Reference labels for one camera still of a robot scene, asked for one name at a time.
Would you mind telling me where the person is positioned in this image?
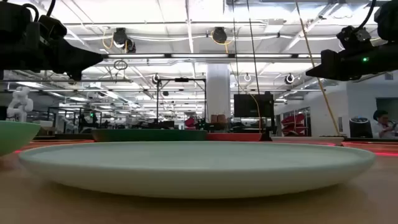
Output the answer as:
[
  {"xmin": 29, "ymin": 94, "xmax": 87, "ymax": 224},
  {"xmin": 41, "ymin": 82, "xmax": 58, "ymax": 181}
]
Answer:
[{"xmin": 372, "ymin": 109, "xmax": 398, "ymax": 139}]

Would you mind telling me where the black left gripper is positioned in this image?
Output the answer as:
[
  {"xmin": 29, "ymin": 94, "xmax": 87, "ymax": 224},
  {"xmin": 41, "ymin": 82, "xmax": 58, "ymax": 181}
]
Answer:
[{"xmin": 26, "ymin": 23, "xmax": 105, "ymax": 82}]

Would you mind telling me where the pale sage large plate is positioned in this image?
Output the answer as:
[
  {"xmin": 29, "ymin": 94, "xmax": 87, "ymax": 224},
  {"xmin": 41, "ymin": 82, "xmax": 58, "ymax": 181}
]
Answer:
[{"xmin": 17, "ymin": 141, "xmax": 377, "ymax": 200}]

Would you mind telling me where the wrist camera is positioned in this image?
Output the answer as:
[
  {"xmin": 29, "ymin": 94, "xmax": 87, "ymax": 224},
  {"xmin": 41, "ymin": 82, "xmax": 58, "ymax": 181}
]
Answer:
[
  {"xmin": 38, "ymin": 14, "xmax": 68, "ymax": 40},
  {"xmin": 336, "ymin": 26, "xmax": 373, "ymax": 50}
]

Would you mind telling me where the black rig frame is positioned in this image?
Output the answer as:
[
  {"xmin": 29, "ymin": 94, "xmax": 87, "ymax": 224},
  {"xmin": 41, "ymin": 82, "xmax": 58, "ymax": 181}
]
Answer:
[{"xmin": 156, "ymin": 77, "xmax": 208, "ymax": 125}]

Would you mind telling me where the terracotta red plate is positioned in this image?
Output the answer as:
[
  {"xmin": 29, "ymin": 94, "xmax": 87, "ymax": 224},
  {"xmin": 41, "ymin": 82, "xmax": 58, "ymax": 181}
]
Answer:
[{"xmin": 205, "ymin": 133, "xmax": 264, "ymax": 142}]

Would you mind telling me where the dark monitor screen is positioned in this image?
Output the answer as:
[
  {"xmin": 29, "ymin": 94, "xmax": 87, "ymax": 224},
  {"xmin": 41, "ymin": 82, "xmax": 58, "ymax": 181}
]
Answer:
[{"xmin": 233, "ymin": 93, "xmax": 275, "ymax": 119}]

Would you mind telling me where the black ceiling cable reel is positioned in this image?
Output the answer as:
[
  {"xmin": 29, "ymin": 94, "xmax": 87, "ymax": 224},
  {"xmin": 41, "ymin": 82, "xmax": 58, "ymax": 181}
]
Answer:
[
  {"xmin": 112, "ymin": 27, "xmax": 129, "ymax": 47},
  {"xmin": 212, "ymin": 26, "xmax": 228, "ymax": 44}
]

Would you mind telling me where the yellow hanging cable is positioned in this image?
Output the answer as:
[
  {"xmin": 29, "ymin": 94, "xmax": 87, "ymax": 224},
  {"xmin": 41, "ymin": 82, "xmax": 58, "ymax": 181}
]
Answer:
[{"xmin": 294, "ymin": 0, "xmax": 342, "ymax": 137}]

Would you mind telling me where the green large plate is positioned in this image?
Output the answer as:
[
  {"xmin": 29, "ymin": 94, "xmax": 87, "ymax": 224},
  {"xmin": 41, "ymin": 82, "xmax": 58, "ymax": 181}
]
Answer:
[{"xmin": 0, "ymin": 120, "xmax": 42, "ymax": 157}]

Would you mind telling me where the orange translucent plate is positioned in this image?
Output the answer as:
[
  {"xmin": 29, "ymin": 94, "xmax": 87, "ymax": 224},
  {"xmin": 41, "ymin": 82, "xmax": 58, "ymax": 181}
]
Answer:
[
  {"xmin": 341, "ymin": 141, "xmax": 398, "ymax": 157},
  {"xmin": 14, "ymin": 139, "xmax": 96, "ymax": 154}
]

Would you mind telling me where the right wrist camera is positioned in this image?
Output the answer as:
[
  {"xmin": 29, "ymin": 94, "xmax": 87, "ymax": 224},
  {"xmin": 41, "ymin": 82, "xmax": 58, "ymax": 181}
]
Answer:
[{"xmin": 336, "ymin": 26, "xmax": 373, "ymax": 50}]

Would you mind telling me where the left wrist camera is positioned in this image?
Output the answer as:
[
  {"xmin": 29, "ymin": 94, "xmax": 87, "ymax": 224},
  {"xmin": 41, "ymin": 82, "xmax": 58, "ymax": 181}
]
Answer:
[{"xmin": 38, "ymin": 14, "xmax": 68, "ymax": 40}]

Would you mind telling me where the long ceiling light bar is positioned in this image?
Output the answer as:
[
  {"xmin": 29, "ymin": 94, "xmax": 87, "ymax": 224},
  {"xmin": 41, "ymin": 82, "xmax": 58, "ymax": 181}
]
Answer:
[{"xmin": 104, "ymin": 52, "xmax": 322, "ymax": 60}]

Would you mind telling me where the red storage shelf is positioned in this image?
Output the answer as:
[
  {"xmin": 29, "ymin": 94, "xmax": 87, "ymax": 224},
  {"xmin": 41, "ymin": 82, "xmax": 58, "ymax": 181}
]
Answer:
[{"xmin": 281, "ymin": 113, "xmax": 308, "ymax": 137}]

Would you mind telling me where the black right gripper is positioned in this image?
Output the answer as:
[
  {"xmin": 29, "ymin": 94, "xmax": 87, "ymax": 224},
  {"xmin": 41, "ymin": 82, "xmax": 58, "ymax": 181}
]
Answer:
[{"xmin": 305, "ymin": 42, "xmax": 398, "ymax": 82}]

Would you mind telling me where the white building column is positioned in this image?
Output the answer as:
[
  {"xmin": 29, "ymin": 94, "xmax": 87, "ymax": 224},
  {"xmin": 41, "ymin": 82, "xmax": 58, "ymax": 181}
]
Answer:
[{"xmin": 206, "ymin": 63, "xmax": 232, "ymax": 123}]

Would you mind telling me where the dark navy plate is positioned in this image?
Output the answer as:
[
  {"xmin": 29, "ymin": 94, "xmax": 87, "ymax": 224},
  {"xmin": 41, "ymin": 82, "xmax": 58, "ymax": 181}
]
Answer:
[{"xmin": 91, "ymin": 129, "xmax": 208, "ymax": 143}]

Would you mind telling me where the black hanging cable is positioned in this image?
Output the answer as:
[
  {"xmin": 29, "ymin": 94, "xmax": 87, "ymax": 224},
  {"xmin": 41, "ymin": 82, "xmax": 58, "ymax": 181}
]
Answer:
[
  {"xmin": 246, "ymin": 0, "xmax": 262, "ymax": 96},
  {"xmin": 231, "ymin": 0, "xmax": 241, "ymax": 96}
]

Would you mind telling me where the white robot figure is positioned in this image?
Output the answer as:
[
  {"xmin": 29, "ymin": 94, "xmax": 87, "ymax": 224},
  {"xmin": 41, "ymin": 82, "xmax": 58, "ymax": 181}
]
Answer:
[{"xmin": 6, "ymin": 86, "xmax": 34, "ymax": 123}]

